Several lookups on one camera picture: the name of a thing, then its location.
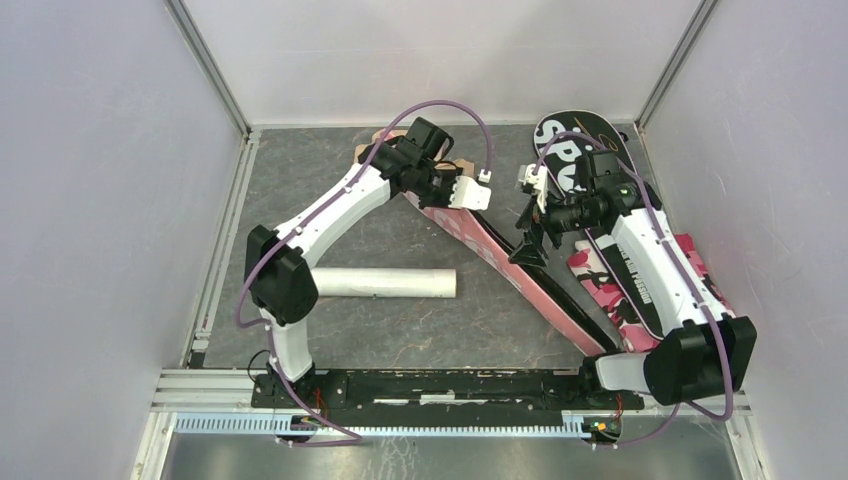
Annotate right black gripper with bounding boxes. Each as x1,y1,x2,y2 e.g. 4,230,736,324
507,187,600,268

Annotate pink SPORT racket bag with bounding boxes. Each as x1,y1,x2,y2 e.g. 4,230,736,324
404,191,619,356

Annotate black SPORT racket bag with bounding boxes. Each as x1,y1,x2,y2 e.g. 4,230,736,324
533,110,662,351

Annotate white shuttlecock tube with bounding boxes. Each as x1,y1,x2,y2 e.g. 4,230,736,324
312,268,457,298

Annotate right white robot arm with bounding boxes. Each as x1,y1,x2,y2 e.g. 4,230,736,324
509,151,757,408

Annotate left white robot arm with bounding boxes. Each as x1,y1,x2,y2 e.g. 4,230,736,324
239,117,470,408

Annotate beige cloth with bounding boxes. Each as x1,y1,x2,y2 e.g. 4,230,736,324
353,128,475,177

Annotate pink camouflage cloth bag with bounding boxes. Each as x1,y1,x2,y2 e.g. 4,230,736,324
566,231,738,354

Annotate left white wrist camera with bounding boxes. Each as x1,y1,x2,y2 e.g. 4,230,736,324
448,175,492,211

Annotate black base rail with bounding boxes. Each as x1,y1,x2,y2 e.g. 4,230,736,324
293,369,645,428

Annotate white toothed cable duct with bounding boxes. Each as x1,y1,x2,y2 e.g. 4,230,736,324
173,413,591,440

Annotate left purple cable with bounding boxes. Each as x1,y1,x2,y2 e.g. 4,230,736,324
236,99,495,448

